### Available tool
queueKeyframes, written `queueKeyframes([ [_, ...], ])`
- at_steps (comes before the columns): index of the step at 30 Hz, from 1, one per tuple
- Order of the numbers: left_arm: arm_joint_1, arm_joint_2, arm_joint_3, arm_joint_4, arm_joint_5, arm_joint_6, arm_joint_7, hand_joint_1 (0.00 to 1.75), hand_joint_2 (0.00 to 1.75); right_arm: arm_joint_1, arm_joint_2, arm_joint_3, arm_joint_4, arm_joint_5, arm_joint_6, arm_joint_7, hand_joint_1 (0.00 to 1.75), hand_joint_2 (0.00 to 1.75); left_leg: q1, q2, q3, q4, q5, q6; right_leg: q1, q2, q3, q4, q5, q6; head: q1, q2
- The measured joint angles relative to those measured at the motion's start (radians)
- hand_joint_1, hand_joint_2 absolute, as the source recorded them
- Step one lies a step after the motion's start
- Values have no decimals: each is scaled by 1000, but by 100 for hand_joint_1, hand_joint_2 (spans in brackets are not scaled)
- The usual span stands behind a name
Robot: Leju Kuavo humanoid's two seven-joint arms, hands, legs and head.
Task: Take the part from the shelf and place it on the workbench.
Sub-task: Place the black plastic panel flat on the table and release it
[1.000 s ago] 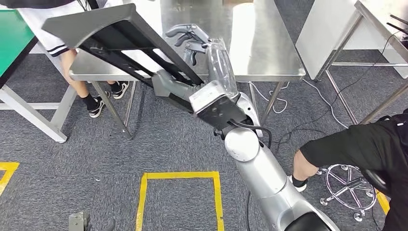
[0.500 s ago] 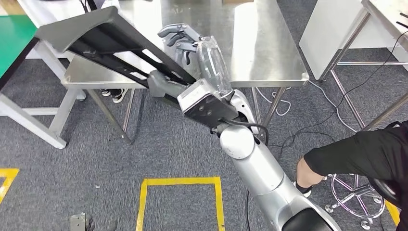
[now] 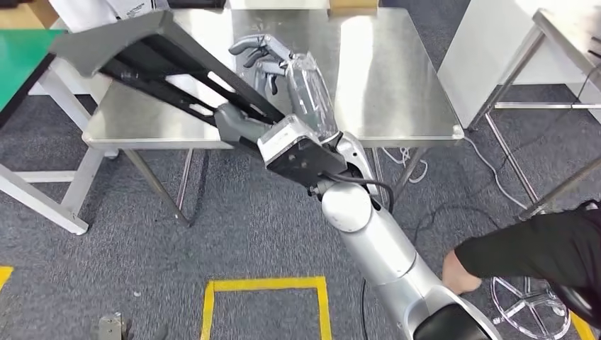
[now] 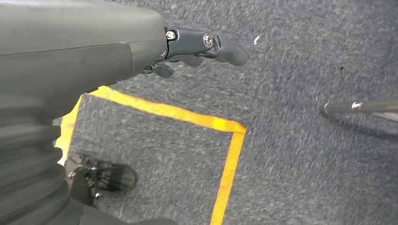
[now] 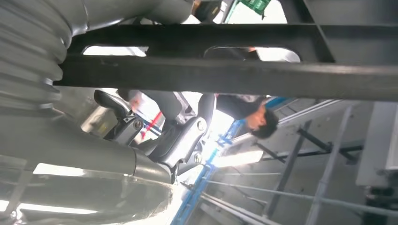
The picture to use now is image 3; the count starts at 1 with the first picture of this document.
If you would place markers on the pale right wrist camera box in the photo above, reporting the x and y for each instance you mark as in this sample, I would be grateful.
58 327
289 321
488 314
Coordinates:
286 136

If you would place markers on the yellow floor tape square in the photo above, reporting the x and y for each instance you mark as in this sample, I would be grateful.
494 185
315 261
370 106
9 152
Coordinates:
263 284
4 277

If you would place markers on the white printed carton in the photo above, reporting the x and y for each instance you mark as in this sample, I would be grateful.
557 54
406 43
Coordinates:
134 7

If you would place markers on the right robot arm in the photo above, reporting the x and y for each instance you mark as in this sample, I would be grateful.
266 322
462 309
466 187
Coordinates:
375 244

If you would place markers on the steel workbench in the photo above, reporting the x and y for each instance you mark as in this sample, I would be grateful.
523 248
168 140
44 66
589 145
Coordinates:
399 70

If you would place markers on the black plastic car part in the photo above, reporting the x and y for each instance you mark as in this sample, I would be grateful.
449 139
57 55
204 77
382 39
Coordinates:
108 42

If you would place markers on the black stool chrome base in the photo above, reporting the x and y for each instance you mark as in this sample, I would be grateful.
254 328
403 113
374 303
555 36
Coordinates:
519 307

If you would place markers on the green top table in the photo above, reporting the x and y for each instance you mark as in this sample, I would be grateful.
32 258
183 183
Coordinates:
18 61

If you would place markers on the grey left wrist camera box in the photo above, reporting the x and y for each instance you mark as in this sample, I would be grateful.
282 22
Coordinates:
112 326

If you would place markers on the white panel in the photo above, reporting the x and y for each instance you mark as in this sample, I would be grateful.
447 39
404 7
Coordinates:
488 47

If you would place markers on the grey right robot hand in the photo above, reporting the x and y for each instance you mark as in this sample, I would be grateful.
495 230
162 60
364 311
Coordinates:
310 94

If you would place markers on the steel table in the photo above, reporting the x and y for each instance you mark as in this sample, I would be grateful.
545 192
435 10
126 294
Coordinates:
563 33

